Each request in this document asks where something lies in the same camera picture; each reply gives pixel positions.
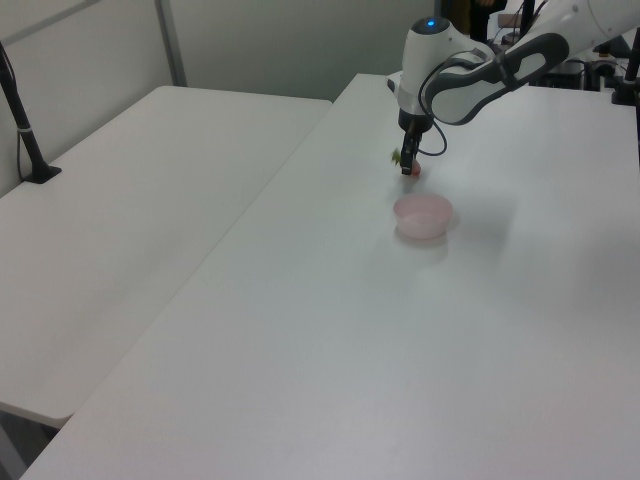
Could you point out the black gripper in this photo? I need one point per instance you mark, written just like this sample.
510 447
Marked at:
414 121

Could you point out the red strawberry with green leaves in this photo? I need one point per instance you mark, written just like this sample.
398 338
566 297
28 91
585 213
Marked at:
417 171

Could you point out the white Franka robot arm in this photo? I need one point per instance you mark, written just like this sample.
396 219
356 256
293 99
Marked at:
465 95

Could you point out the pink plastic bowl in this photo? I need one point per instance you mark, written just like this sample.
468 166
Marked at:
425 220

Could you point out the dark lab equipment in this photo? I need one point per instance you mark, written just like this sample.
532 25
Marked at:
580 70

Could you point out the white side table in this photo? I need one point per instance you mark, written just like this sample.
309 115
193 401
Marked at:
125 200

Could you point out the black camera pole with clamp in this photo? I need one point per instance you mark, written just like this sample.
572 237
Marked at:
627 75
22 125

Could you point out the grey partition post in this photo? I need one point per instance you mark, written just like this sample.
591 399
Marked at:
171 40

